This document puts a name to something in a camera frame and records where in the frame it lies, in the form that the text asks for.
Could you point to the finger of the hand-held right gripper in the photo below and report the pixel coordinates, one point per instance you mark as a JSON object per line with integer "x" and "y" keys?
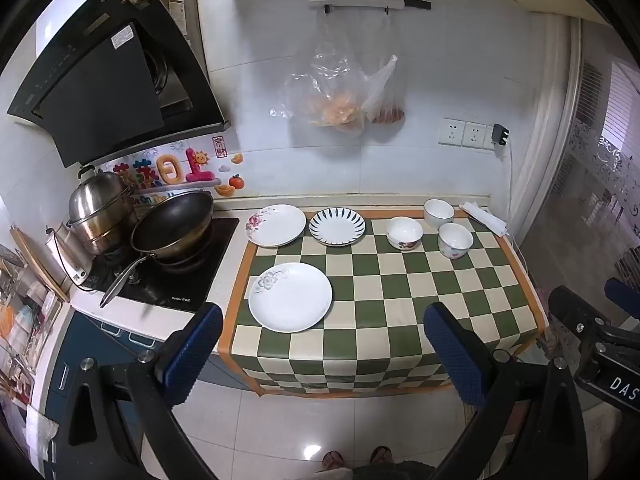
{"x": 575, "y": 307}
{"x": 622, "y": 291}

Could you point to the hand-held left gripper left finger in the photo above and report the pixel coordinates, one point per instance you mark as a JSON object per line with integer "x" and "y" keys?
{"x": 195, "y": 350}

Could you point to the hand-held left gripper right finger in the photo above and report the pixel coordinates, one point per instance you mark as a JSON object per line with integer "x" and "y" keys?
{"x": 452, "y": 355}

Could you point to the large white grey-flower plate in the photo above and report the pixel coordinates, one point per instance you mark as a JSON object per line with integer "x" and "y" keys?
{"x": 292, "y": 300}

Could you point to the white dark-rim flower-print bowl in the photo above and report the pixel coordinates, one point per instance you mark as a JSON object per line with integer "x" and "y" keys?
{"x": 455, "y": 241}

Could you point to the wide white red-flower bowl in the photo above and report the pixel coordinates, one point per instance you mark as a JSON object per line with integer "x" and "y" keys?
{"x": 404, "y": 232}

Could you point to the plain white dark-rim bowl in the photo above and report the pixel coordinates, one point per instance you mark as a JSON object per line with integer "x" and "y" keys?
{"x": 439, "y": 212}

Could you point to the white pink-rose plate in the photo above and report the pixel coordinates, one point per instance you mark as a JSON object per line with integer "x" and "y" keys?
{"x": 280, "y": 227}

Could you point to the white plate blue leaf stripes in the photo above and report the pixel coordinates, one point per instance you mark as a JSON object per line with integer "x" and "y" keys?
{"x": 337, "y": 226}

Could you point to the black glass gas stove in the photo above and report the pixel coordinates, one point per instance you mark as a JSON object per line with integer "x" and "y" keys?
{"x": 200, "y": 280}

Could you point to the green cream checkered mat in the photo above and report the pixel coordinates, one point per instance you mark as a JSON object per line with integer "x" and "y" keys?
{"x": 390, "y": 300}

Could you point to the glass sliding door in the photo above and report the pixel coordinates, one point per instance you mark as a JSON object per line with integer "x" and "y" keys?
{"x": 590, "y": 185}

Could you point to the person's right foot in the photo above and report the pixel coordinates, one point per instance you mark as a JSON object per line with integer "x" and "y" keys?
{"x": 381, "y": 455}

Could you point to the person's foot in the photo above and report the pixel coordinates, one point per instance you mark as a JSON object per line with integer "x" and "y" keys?
{"x": 333, "y": 460}
{"x": 381, "y": 455}

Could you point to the folded white cloth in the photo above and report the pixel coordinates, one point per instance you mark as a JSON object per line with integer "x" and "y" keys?
{"x": 484, "y": 219}

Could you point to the white kettle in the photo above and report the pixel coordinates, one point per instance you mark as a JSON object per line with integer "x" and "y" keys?
{"x": 70, "y": 255}

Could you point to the person's left foot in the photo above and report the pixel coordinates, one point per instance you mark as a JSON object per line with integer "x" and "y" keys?
{"x": 333, "y": 460}

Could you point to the cluttered kitchen storage rack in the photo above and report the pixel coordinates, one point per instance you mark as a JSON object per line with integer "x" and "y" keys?
{"x": 25, "y": 320}

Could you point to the stainless steel steamer pot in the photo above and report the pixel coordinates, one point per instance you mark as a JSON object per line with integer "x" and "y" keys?
{"x": 100, "y": 205}

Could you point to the wooden cutting board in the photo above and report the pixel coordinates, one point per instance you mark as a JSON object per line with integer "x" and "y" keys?
{"x": 42, "y": 267}

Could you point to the black plug adapter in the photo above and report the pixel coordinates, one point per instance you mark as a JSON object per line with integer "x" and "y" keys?
{"x": 501, "y": 135}

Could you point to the small clear plastic bag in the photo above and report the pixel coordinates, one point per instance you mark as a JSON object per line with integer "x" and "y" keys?
{"x": 385, "y": 95}

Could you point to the black range hood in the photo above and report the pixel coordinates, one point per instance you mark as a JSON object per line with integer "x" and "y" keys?
{"x": 100, "y": 85}

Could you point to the large clear plastic bag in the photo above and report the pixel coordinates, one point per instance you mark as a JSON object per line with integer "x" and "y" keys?
{"x": 325, "y": 90}

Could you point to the colourful wall stickers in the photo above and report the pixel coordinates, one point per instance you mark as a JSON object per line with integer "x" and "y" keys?
{"x": 172, "y": 167}

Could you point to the white wall socket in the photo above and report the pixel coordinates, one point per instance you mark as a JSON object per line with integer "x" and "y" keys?
{"x": 451, "y": 132}
{"x": 477, "y": 136}

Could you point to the white wall hook rail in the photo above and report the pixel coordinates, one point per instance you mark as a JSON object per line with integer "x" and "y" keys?
{"x": 360, "y": 1}

